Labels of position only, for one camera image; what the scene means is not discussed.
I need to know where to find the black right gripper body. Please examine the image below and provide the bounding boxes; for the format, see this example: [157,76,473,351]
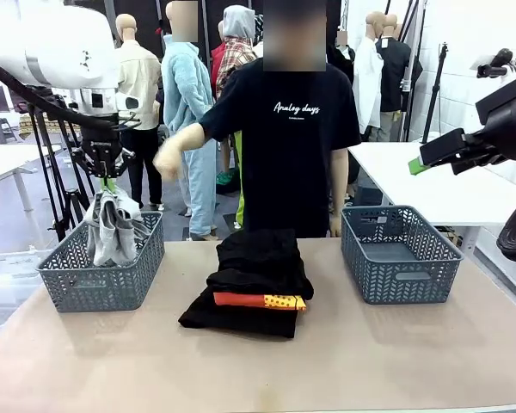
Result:
[476,75,516,161]

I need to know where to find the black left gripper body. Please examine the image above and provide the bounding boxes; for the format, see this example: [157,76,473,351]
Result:
[75,126,134,168]

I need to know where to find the light grey garment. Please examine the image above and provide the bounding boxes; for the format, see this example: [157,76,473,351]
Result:
[83,184,152,268]

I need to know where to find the black trousers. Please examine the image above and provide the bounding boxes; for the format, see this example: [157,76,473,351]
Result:
[206,227,315,302]

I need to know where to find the orange printed T-shirt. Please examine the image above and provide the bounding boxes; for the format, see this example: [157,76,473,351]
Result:
[213,291,307,311]

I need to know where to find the black garment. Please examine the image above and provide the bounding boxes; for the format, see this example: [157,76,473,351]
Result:
[178,287,300,340]

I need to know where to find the person's right forearm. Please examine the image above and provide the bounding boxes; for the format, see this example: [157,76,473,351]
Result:
[171,122,208,151]

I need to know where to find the person's left forearm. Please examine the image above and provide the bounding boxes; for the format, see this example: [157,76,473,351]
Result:
[329,148,350,219]

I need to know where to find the person's right hand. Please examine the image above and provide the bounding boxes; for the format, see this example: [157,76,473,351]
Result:
[152,137,185,182]

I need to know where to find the white side table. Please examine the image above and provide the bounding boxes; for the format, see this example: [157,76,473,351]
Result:
[347,141,516,228]
[0,144,64,190]

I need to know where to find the black light stand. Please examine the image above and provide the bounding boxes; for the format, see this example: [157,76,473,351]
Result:
[420,41,451,145]

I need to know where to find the mannequin in cream shirt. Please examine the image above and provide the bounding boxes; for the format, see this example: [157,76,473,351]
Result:
[114,14,163,212]

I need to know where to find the mannequin in black shirt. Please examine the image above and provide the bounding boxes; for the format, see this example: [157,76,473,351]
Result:
[376,14,425,143]

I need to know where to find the mannequin in blue fleece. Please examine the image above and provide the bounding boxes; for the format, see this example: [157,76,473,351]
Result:
[161,1,218,242]

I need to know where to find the mannequin in white coat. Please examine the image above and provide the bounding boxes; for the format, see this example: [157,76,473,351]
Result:
[353,11,386,135]

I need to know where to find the grey plastic stool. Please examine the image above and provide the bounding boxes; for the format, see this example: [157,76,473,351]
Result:
[0,118,18,145]

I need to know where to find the grey plastic lattice basket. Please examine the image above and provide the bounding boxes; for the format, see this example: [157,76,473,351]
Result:
[36,210,165,313]
[340,205,464,305]

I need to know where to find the clear plastic storage bin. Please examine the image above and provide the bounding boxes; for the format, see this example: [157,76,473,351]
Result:
[0,249,49,336]

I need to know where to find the person in black T-shirt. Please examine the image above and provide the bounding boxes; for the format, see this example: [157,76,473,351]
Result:
[200,0,362,238]

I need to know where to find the mannequin with grey hood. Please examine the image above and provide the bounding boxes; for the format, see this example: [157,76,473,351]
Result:
[210,5,264,100]

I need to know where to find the black camera tripod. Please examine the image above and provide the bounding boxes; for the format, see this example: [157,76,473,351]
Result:
[25,92,96,243]

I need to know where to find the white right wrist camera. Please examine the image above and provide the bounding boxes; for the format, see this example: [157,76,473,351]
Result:
[470,47,516,79]

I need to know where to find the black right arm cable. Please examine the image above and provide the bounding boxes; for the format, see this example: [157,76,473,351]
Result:
[496,191,516,262]

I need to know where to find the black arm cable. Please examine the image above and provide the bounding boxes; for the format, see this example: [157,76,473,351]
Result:
[496,191,516,262]
[0,59,141,130]

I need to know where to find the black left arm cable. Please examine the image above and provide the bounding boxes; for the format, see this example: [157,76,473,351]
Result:
[0,59,141,130]

